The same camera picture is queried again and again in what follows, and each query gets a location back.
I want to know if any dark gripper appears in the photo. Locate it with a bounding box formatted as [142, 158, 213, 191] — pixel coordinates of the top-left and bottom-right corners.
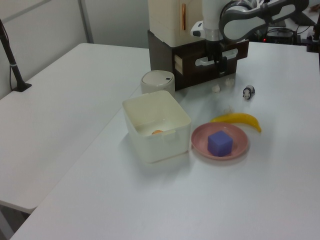
[205, 39, 229, 76]

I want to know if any brown drawer with white handle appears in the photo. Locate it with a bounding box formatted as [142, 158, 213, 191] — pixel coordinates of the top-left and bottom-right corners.
[173, 40, 250, 76]

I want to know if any dark brown drawer cabinet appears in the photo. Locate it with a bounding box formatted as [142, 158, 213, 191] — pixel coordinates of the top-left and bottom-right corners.
[147, 29, 238, 92]

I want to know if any cream open plastic box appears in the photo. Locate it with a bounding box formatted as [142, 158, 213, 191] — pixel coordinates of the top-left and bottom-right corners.
[121, 90, 193, 165]

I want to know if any black and white panda toy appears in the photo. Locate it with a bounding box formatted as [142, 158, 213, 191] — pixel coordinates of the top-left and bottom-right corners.
[241, 84, 256, 101]

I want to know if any yellow banana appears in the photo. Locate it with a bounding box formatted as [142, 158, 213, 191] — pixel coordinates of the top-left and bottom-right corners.
[209, 112, 263, 133]

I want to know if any small white lidded bin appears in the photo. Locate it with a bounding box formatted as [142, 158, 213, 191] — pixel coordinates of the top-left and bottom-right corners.
[140, 70, 176, 97]

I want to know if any black electronics box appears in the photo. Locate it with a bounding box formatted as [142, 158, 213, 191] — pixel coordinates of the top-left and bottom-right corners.
[264, 27, 297, 45]

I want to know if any cream plastic storage unit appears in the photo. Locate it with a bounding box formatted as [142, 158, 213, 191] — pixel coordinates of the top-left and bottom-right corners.
[148, 0, 205, 48]

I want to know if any pink plate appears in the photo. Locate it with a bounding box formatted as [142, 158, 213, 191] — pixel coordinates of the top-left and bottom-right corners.
[191, 122, 250, 160]

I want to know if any purple cube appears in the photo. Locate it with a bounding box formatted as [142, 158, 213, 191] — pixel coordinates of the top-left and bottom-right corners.
[207, 129, 234, 158]

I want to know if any dark monitor stand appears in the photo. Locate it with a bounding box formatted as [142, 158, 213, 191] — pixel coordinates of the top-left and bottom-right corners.
[291, 7, 317, 26]

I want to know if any black pole with clamp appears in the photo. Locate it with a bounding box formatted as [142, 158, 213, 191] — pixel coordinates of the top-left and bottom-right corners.
[0, 18, 33, 93]

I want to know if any orange strip handle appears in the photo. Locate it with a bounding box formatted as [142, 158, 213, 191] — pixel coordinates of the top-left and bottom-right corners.
[180, 3, 187, 31]

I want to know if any black camera stand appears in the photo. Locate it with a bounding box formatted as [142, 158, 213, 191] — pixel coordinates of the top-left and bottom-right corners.
[306, 21, 320, 53]

